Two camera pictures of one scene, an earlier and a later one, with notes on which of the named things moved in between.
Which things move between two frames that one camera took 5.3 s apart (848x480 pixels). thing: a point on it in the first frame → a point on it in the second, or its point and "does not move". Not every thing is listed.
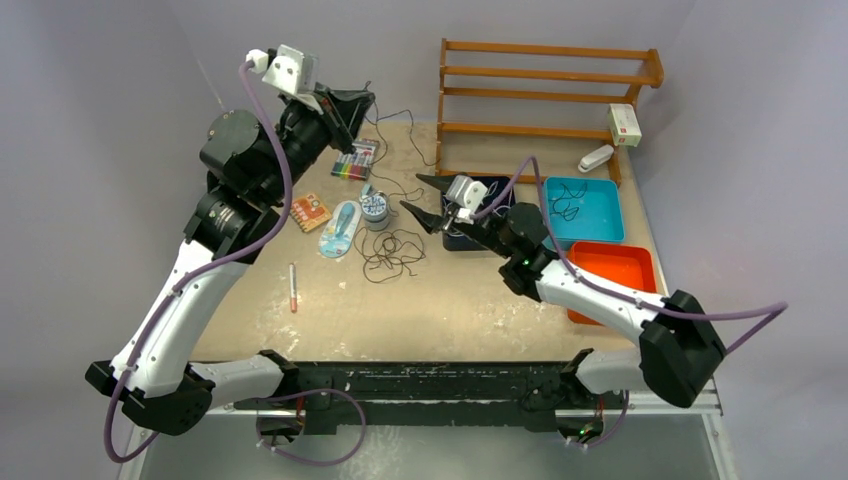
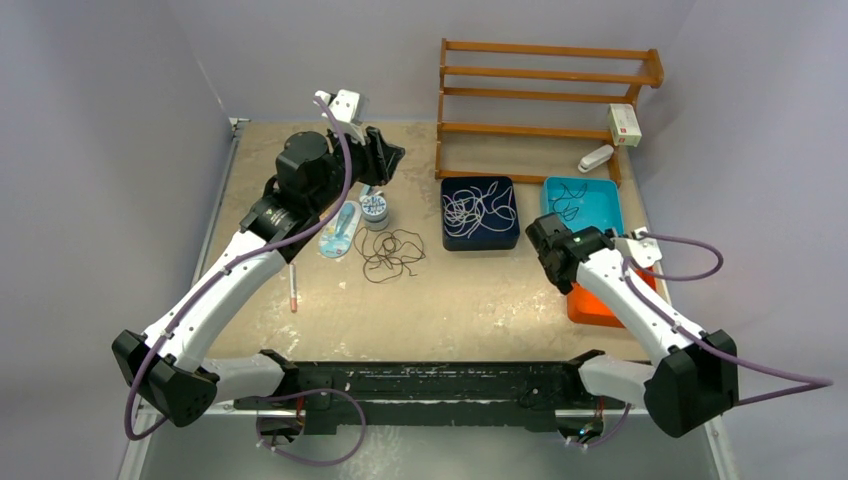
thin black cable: x=560 y=197 does not move
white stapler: x=596 y=158 does not move
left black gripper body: x=308 y=133 → x=366 y=162
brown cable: x=386 y=253 does not move
